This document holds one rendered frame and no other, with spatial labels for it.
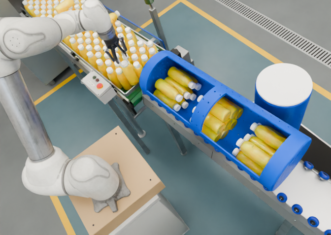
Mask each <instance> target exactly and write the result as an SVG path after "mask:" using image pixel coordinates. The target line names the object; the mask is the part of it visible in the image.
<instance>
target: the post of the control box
mask: <svg viewBox="0 0 331 235"><path fill-rule="evenodd" d="M107 104H108V105H109V107H110V108H111V109H112V111H113V112H114V113H115V114H116V116H117V117H118V118H119V120H120V121H121V122H122V123H123V125H124V126H125V127H126V129H127V130H128V131H129V133H130V134H131V135H132V136H133V138H134V139H135V140H136V142H137V143H138V144H139V146H140V147H141V148H142V150H143V151H144V152H145V153H146V154H148V153H149V152H150V151H149V149H148V148H147V147H146V145H145V144H144V142H143V141H142V140H141V138H140V137H139V136H138V134H137V133H136V131H135V130H134V129H133V127H132V126H131V124H130V123H129V122H128V120H127V119H126V118H125V116H124V115H123V113H122V112H121V111H120V109H119V108H118V106H117V105H116V104H115V102H114V101H113V99H111V100H110V101H109V102H108V103H107Z"/></svg>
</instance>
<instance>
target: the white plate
mask: <svg viewBox="0 0 331 235"><path fill-rule="evenodd" d="M312 86H313V84H312V79H311V77H310V75H309V74H308V73H307V72H306V71H305V70H304V69H302V68H300V67H298V66H296V65H293V64H287V63H280V64H274V65H271V66H268V67H267V68H265V69H264V70H263V71H261V73H260V74H259V75H258V77H257V81H256V88H257V91H258V93H259V95H260V96H261V97H262V98H263V99H264V100H265V101H266V102H268V103H270V104H273V105H276V106H293V105H297V104H299V103H301V102H303V101H305V100H306V99H307V98H308V97H309V95H310V93H311V91H312Z"/></svg>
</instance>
